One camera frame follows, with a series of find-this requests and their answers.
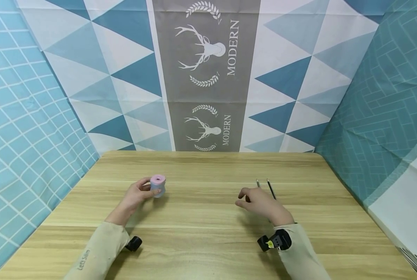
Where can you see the person's left hand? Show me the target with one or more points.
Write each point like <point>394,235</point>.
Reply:
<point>135,197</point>

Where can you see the person's right hand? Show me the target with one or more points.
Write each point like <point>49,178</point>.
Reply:
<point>264,204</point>

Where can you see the person's left index finger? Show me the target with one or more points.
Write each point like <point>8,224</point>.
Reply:
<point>143,182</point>

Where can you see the person's right fingers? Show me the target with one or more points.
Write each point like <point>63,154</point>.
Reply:
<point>243,197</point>

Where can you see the person's left thumb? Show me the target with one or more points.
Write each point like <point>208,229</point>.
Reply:
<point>152,192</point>

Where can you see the pink and blue pencil sharpener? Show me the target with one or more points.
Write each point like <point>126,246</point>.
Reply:
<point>158,186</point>

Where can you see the person's right forearm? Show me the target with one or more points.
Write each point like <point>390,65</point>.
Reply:
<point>302,252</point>

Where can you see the person's left forearm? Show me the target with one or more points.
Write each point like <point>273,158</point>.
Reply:
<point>100,252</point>

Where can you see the black wrist band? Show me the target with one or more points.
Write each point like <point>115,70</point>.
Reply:
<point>133,244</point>
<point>274,241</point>

